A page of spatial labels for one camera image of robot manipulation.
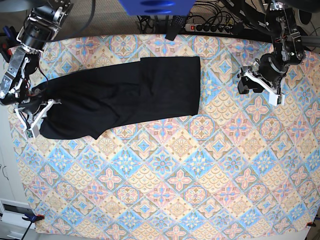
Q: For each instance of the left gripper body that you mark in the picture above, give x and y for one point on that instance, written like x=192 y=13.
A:
x=269 y=69

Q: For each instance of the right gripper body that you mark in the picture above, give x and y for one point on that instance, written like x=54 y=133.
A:
x=31 y=109

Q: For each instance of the black T-shirt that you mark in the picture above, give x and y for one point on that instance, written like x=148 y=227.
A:
x=89 y=102

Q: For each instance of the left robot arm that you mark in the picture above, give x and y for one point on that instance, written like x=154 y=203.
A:
x=280 y=25

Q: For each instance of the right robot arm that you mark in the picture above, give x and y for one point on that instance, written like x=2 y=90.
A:
x=41 y=26

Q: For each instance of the blue clamp upper left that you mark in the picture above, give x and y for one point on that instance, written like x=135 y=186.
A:
x=7 y=41

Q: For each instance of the blue clamp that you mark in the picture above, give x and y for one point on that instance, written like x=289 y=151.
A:
x=32 y=218
x=7 y=41

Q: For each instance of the patterned tablecloth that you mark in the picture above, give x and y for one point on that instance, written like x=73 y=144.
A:
x=240 y=169

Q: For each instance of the white power strip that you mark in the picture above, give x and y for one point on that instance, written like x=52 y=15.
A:
x=208 y=28

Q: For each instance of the blue clamp lower left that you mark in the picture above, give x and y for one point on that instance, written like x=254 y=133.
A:
x=32 y=218

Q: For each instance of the orange clamp lower right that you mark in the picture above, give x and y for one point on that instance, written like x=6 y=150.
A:
x=311 y=224

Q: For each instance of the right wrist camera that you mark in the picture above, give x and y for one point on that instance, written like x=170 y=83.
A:
x=32 y=132

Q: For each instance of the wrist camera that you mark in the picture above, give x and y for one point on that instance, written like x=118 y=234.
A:
x=276 y=99
x=32 y=132

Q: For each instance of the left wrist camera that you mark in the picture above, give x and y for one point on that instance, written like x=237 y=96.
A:
x=276 y=99

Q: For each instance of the black perforated bracket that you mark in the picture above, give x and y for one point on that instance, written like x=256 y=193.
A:
x=177 y=23

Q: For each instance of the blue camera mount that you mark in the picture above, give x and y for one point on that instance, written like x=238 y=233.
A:
x=157 y=7

